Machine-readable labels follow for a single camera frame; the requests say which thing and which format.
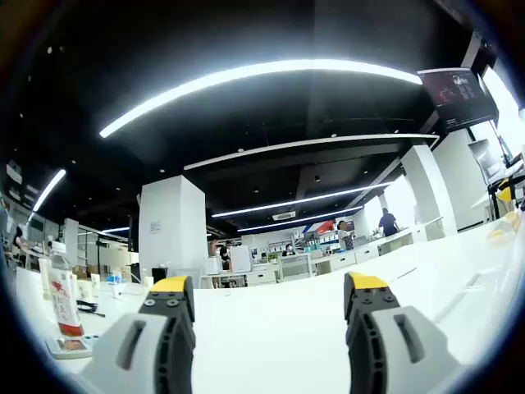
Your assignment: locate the long ceiling light strip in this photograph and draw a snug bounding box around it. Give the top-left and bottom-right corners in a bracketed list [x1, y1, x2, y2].
[98, 58, 424, 139]
[211, 181, 391, 219]
[31, 168, 67, 213]

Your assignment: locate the hanging dark screen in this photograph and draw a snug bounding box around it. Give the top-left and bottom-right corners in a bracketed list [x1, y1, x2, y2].
[417, 66, 500, 134]

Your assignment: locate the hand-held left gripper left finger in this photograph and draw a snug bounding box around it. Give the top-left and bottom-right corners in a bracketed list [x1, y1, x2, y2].
[80, 274, 197, 394]

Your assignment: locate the black metal stand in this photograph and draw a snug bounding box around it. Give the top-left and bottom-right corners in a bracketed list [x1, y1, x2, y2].
[486, 175, 525, 219]

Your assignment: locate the plastic bottle with red label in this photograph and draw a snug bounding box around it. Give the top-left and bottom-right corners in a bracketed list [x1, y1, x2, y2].
[48, 241, 85, 338]

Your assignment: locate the white box appliance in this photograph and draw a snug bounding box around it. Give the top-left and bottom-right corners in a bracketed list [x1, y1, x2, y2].
[229, 245, 253, 273]

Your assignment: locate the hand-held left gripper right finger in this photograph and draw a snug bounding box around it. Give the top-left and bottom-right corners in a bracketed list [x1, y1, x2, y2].
[343, 271, 463, 394]

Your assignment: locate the black cable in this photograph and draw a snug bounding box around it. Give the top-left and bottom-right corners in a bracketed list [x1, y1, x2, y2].
[75, 299, 106, 318]

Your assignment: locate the black laptop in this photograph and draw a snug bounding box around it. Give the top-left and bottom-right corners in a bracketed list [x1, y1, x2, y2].
[468, 138, 505, 184]

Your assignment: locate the white square pillar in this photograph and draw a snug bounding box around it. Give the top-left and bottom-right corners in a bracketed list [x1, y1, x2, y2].
[138, 174, 208, 289]
[400, 144, 459, 244]

